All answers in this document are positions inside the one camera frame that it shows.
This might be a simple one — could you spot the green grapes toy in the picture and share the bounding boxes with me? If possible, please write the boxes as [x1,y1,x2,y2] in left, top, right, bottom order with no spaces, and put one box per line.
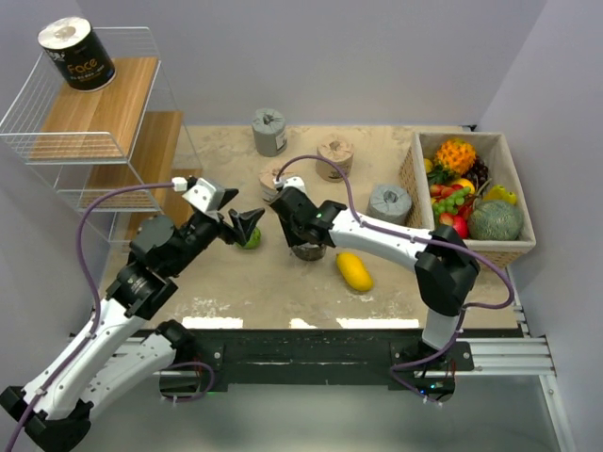
[432,186,472,219]

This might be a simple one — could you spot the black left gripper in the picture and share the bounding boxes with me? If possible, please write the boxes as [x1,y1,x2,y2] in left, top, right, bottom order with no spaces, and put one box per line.
[168,188,265,276]

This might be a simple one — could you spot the red strawberry toy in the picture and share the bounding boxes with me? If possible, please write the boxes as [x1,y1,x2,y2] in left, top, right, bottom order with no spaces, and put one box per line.
[438,212,469,239]

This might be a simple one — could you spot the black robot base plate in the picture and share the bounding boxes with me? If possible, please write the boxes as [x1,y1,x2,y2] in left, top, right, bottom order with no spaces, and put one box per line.
[159,330,474,401]

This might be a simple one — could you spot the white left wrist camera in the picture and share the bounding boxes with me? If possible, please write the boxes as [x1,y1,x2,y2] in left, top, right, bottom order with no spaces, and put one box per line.
[171,176,226,219]

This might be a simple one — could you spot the orange pineapple toy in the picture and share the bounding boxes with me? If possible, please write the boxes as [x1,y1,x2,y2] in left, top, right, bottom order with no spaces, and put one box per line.
[433,137,477,176]

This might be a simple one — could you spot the aluminium rail frame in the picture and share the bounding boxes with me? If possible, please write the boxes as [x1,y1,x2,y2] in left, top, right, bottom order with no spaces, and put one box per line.
[465,282,579,452]

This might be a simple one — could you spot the white wire wooden shelf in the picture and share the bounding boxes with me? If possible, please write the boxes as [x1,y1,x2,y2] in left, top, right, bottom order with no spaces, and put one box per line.
[0,26,204,255]

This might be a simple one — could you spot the black paper towel roll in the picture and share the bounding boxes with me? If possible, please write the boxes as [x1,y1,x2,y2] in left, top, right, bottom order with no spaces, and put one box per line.
[290,243,326,262]
[37,16,116,92]

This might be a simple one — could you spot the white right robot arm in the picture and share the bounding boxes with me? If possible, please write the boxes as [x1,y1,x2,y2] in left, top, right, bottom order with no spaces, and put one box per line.
[269,186,480,370]

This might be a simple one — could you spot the grey paper towel roll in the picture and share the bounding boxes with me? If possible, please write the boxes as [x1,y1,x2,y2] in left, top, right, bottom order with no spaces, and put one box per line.
[252,108,287,157]
[366,185,413,225]

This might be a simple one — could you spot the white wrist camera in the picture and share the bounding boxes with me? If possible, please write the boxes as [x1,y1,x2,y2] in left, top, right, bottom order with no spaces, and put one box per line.
[271,176,307,201]
[171,176,226,219]

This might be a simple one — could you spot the yellow mango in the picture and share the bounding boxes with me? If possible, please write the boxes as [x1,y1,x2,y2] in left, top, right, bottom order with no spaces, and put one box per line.
[335,252,374,292]

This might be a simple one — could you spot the brown paper towel roll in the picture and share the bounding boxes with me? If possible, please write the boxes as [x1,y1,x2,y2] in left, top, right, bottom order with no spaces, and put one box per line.
[316,135,355,183]
[258,159,286,202]

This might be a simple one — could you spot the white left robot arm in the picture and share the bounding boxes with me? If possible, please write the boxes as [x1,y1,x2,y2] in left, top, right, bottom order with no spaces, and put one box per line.
[1,183,265,451]

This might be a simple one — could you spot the green guava fruit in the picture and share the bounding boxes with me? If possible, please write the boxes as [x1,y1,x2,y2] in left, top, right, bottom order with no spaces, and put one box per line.
[236,227,262,250]

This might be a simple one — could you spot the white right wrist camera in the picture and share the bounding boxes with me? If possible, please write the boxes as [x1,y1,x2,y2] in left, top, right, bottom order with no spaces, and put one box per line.
[271,176,307,201]

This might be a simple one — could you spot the yellow pepper toy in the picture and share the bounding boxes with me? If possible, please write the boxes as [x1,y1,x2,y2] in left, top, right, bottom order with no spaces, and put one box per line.
[482,185,517,205]

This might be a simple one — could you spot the dark purple grapes toy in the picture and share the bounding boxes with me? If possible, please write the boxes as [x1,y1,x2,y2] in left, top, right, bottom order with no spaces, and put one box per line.
[464,156,489,190]

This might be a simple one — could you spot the green melon toy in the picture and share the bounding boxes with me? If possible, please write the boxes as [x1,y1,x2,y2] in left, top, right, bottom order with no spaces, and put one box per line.
[467,201,524,241]

